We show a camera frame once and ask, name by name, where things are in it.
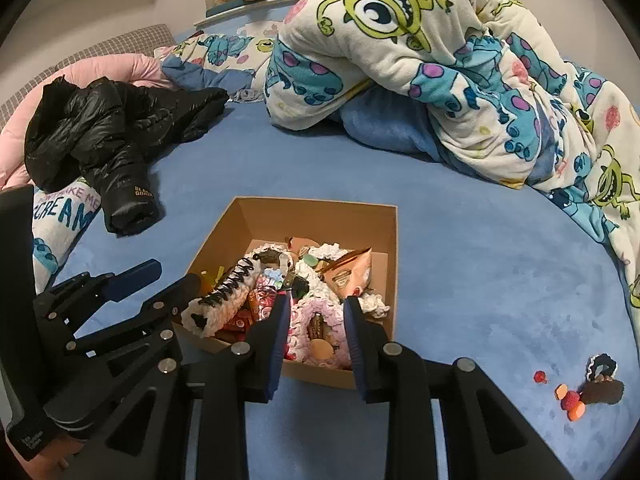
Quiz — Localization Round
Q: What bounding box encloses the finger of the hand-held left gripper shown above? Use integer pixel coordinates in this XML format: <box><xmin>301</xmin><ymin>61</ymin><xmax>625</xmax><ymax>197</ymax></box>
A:
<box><xmin>32</xmin><ymin>259</ymin><xmax>164</xmax><ymax>322</ymax></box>
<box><xmin>47</xmin><ymin>273</ymin><xmax>203</xmax><ymax>362</ymax></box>

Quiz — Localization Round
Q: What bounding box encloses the pink crochet frame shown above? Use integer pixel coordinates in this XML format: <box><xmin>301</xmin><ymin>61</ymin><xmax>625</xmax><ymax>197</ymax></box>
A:
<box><xmin>285</xmin><ymin>296</ymin><xmax>353</xmax><ymax>370</ymax></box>

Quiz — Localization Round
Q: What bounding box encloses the monster printed white blanket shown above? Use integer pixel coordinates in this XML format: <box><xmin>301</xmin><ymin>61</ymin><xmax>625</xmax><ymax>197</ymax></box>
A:
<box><xmin>262</xmin><ymin>0</ymin><xmax>640</xmax><ymax>311</ymax></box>

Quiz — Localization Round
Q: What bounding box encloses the person's left hand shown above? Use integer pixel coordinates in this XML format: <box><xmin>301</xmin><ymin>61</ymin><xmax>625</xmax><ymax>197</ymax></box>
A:
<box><xmin>31</xmin><ymin>435</ymin><xmax>88</xmax><ymax>480</ymax></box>

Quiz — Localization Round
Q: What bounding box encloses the black puffer jacket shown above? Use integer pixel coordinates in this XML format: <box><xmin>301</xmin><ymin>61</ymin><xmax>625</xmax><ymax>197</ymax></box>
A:
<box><xmin>24</xmin><ymin>77</ymin><xmax>231</xmax><ymax>237</ymax></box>

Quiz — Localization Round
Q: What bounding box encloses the monster printed pillowcase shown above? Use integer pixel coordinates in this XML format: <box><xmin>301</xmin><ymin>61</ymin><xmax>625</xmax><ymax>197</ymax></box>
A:
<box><xmin>154</xmin><ymin>20</ymin><xmax>278</xmax><ymax>86</ymax></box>

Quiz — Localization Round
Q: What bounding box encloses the blue bed sheet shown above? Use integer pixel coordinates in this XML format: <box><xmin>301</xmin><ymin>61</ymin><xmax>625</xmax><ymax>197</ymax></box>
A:
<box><xmin>35</xmin><ymin>27</ymin><xmax>636</xmax><ymax>480</ymax></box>

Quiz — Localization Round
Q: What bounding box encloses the brown fuzzy hair clip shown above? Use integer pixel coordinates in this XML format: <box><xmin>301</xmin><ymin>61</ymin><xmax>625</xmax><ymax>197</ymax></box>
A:
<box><xmin>580</xmin><ymin>377</ymin><xmax>626</xmax><ymax>406</ymax></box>

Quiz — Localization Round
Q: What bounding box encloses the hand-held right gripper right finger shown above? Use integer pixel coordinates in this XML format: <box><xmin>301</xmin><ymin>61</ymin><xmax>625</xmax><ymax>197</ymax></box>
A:
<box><xmin>343</xmin><ymin>296</ymin><xmax>576</xmax><ymax>480</ymax></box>

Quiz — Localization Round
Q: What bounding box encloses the red snack packet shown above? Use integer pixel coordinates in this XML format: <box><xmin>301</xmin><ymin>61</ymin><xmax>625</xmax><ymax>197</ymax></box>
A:
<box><xmin>220</xmin><ymin>285</ymin><xmax>278</xmax><ymax>333</ymax></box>

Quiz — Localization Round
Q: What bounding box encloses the brown cardboard box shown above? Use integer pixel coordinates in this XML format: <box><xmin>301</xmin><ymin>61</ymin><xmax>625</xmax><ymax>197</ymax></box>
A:
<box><xmin>172</xmin><ymin>197</ymin><xmax>399</xmax><ymax>391</ymax></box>

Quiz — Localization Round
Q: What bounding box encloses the printed white pillow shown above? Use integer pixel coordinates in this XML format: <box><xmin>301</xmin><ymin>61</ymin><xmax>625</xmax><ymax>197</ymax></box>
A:
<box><xmin>31</xmin><ymin>179</ymin><xmax>102</xmax><ymax>292</ymax></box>

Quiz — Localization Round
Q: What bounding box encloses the brown snack packet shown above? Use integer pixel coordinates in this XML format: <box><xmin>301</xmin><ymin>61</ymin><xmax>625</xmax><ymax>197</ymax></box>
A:
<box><xmin>320</xmin><ymin>247</ymin><xmax>373</xmax><ymax>297</ymax></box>

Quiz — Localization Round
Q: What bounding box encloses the grey checked headboard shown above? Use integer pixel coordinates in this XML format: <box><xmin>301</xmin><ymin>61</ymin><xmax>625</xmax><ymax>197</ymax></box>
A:
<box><xmin>0</xmin><ymin>24</ymin><xmax>175</xmax><ymax>116</ymax></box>

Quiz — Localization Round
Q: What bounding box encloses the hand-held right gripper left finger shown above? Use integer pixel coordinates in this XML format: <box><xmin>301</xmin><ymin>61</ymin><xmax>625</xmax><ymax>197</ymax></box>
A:
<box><xmin>44</xmin><ymin>294</ymin><xmax>294</xmax><ymax>480</ymax></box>

